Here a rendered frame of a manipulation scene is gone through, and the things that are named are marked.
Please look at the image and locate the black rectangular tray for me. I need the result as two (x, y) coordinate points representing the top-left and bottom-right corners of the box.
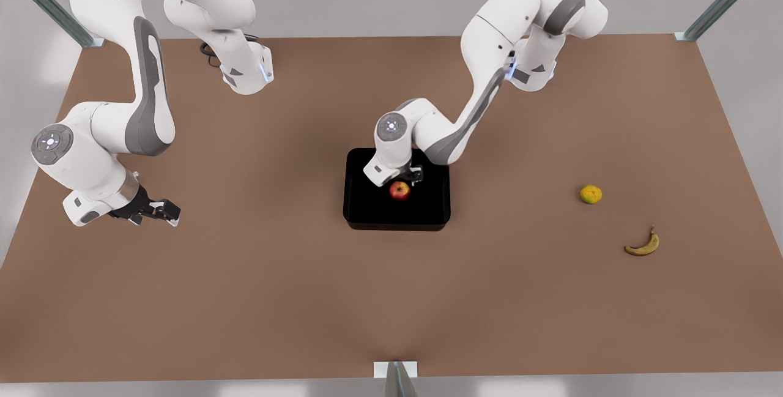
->
(343, 148), (452, 232)

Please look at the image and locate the ripe yellow banana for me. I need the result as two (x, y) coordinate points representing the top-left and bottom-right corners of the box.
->
(623, 226), (661, 257)

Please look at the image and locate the black cable loop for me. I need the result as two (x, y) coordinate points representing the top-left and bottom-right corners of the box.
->
(199, 34), (260, 70)

